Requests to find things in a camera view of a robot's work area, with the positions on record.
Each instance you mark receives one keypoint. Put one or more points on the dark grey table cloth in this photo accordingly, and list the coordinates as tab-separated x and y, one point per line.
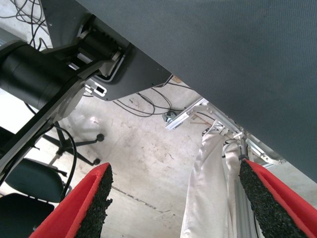
223	49

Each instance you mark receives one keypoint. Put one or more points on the black beam frame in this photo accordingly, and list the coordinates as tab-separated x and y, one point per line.
29	129

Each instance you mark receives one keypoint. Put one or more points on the dark office chair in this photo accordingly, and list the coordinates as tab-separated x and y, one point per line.
32	181

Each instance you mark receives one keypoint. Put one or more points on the black cylinder housing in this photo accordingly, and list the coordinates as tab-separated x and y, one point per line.
29	74

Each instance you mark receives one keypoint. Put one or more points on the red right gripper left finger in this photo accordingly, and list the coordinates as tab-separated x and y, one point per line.
69	210

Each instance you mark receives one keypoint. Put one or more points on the aluminium profile frame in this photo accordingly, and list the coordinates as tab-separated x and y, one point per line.
178	121

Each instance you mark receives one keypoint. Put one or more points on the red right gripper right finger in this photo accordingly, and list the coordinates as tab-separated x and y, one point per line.
277	210

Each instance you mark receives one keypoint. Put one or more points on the black robot base with lens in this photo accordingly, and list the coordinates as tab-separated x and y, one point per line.
138	79

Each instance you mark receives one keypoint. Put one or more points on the white trouser leg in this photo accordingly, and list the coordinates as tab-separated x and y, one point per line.
205	186

